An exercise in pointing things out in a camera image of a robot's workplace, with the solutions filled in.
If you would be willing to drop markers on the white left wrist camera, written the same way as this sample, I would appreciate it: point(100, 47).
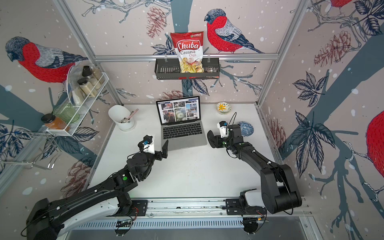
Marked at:
point(147, 145)

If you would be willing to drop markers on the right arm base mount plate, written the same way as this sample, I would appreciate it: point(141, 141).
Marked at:
point(237, 207)

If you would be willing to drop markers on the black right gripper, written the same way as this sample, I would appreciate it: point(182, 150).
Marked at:
point(218, 139)

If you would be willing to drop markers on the chrome wire wall rack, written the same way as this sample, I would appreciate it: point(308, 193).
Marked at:
point(29, 150)

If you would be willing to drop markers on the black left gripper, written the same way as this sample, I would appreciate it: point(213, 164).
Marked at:
point(164, 148)

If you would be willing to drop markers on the orange jar with black lid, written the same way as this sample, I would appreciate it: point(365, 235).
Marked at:
point(54, 123)

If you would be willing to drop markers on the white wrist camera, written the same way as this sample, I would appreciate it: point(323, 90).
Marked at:
point(223, 127)
point(147, 145)

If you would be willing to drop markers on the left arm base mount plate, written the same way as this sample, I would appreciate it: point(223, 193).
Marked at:
point(137, 208)

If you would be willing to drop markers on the blue patterned ceramic bowl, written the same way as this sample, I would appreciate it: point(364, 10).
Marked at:
point(246, 128)

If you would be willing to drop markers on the beige bottle black cap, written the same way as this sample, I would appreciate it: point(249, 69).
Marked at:
point(87, 88)
point(93, 78)

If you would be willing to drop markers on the white utensil holder cup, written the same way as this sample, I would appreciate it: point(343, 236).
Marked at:
point(119, 115)

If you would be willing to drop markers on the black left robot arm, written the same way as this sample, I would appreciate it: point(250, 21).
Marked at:
point(50, 220)

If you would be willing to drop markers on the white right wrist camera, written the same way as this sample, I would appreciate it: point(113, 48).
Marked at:
point(223, 127)

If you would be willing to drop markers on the red cassava chips bag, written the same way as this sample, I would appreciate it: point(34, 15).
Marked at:
point(189, 49)

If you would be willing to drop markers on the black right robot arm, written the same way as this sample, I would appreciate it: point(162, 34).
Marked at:
point(279, 189)

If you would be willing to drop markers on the black wall basket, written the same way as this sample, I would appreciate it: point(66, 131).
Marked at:
point(173, 69)

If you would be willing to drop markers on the yellow flower ceramic bowl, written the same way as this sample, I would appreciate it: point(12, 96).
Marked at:
point(223, 108)

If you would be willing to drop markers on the silver laptop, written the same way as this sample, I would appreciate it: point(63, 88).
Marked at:
point(181, 123)

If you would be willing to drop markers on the pink handled utensil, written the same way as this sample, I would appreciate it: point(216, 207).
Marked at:
point(130, 115)

